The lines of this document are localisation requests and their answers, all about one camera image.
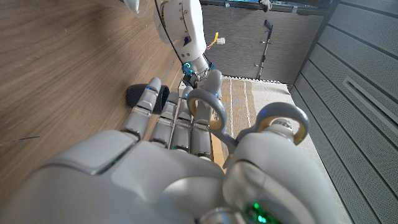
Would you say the silver rail with blue light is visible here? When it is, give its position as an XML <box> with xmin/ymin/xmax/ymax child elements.
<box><xmin>198</xmin><ymin>0</ymin><xmax>330</xmax><ymax>16</ymax></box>

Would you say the person left gloved hand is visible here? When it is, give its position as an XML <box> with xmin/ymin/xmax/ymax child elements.
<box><xmin>259</xmin><ymin>0</ymin><xmax>274</xmax><ymax>12</ymax></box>

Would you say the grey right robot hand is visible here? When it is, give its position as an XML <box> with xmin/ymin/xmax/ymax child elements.
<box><xmin>0</xmin><ymin>70</ymin><xmax>340</xmax><ymax>224</ymax></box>

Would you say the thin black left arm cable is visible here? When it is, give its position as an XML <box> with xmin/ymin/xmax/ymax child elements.
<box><xmin>154</xmin><ymin>0</ymin><xmax>184</xmax><ymax>65</ymax></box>

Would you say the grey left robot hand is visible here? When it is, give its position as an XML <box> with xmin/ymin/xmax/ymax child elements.
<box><xmin>186</xmin><ymin>54</ymin><xmax>215</xmax><ymax>85</ymax></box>

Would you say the long ceiling slot diffuser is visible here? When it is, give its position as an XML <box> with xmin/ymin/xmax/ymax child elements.
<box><xmin>341</xmin><ymin>76</ymin><xmax>398</xmax><ymax>125</ymax></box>

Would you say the navy blue mug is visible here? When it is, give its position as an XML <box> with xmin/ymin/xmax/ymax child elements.
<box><xmin>125</xmin><ymin>83</ymin><xmax>170</xmax><ymax>115</ymax></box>

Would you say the beige striped curtain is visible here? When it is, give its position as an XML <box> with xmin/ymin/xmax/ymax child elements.
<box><xmin>217</xmin><ymin>77</ymin><xmax>354</xmax><ymax>224</ymax></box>

